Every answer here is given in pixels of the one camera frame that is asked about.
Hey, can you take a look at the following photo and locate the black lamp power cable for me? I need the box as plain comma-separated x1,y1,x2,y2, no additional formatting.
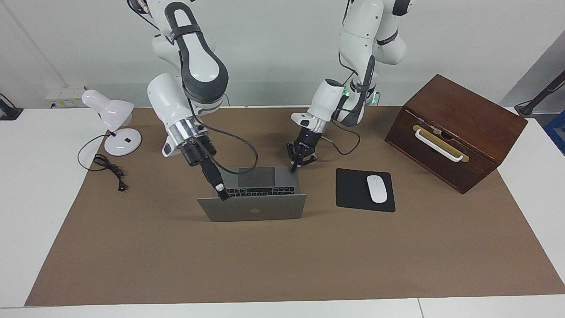
77,134,128,193

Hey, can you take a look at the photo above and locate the black mouse pad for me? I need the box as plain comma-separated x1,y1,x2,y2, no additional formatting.
335,168,396,213

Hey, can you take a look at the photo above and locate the dark wooden box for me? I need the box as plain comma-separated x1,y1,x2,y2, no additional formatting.
384,74,528,195

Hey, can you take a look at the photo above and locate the blue object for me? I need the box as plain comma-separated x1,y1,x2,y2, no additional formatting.
544,110,565,156

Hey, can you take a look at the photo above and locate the white box handle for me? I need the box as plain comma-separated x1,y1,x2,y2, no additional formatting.
414,128,465,163

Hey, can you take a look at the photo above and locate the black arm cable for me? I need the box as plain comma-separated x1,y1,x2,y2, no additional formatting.
320,119,361,156
188,99,259,175

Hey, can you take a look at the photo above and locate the grey aluminium laptop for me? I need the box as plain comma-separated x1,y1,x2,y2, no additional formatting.
197,166,307,223

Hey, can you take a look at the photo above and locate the white power strip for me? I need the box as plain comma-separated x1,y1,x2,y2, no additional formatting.
46,86,85,109

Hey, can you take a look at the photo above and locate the black stand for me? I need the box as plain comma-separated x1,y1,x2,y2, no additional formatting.
514,71,565,117

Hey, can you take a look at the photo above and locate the white desk lamp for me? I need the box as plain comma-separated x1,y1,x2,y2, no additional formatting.
81,89,143,157

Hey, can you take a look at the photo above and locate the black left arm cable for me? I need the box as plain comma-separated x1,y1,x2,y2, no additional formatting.
320,119,361,156

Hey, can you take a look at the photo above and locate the white computer mouse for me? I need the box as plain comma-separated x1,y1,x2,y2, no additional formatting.
366,175,388,204

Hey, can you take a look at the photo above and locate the brown table mat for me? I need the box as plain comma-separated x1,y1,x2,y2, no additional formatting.
24,105,565,307

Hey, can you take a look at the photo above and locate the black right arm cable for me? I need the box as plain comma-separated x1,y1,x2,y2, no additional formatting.
188,99,259,175

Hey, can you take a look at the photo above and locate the black clamp mount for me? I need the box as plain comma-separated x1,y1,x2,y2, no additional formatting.
0,94,23,121

